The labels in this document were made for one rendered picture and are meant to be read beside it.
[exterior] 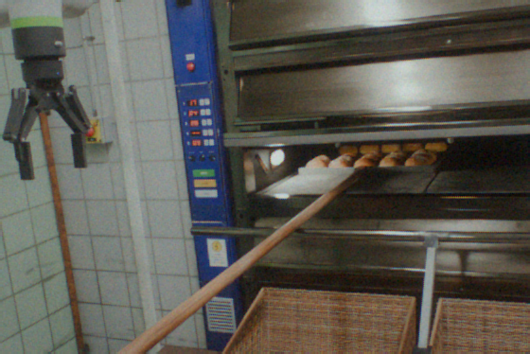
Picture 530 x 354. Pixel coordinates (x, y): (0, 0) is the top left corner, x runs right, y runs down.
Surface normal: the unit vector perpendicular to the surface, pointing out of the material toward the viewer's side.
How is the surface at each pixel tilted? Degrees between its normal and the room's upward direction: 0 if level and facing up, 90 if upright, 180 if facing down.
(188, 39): 90
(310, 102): 70
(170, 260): 90
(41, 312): 90
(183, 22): 90
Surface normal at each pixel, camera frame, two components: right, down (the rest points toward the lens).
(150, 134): -0.40, 0.21
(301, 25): -0.41, -0.15
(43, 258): 0.91, -0.01
